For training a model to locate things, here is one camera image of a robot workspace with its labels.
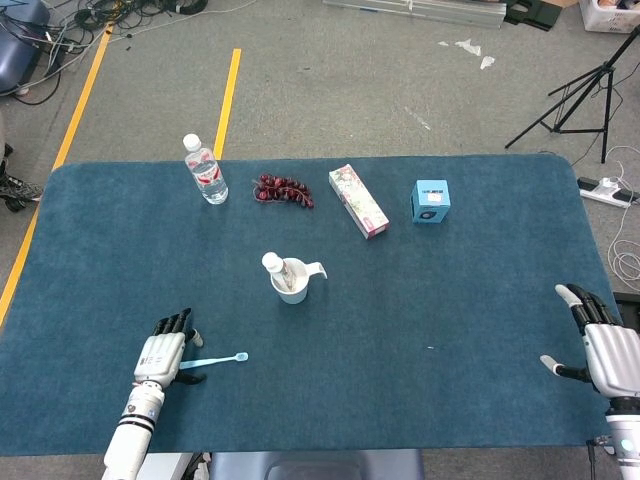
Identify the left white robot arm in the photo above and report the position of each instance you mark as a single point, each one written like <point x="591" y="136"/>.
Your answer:
<point x="130" y="435"/>

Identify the clear water bottle red label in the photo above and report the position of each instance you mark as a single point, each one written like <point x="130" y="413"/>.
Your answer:
<point x="210" y="180"/>

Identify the white plastic basket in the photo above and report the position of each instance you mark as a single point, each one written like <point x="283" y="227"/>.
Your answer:
<point x="600" y="20"/>

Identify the black flat plates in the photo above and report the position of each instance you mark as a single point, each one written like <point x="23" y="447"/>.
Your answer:
<point x="540" y="15"/>

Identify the blue felt table mat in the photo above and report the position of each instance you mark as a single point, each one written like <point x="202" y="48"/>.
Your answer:
<point x="400" y="300"/>

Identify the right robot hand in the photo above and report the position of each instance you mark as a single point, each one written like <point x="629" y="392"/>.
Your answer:
<point x="612" y="360"/>

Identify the floral toothpaste tube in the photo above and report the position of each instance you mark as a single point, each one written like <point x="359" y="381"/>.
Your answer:
<point x="272" y="261"/>

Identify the bunch of red grapes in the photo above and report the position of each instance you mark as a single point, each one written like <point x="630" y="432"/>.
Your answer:
<point x="282" y="190"/>

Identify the black tripod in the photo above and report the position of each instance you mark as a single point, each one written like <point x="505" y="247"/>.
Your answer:
<point x="607" y="70"/>

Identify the grey sneaker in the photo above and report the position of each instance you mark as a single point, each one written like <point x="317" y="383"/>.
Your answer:
<point x="20" y="192"/>

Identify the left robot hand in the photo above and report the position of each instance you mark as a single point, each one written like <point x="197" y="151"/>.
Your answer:
<point x="157" y="357"/>

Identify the navy blue machine base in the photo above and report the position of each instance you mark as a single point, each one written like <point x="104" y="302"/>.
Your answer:
<point x="15" y="55"/>

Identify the white paper scrap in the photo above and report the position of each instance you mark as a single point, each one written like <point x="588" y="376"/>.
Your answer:
<point x="487" y="62"/>
<point x="470" y="46"/>

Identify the blue speaker box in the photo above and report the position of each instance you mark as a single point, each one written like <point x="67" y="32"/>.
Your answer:
<point x="430" y="200"/>

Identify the pink floral long box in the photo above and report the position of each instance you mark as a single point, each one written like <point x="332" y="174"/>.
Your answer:
<point x="357" y="200"/>

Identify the light blue toothbrush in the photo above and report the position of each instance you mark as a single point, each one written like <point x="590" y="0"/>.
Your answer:
<point x="215" y="360"/>

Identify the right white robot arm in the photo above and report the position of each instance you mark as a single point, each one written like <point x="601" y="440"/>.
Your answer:
<point x="625" y="445"/>

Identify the white power strip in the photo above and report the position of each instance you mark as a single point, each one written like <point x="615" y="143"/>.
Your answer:
<point x="597" y="190"/>

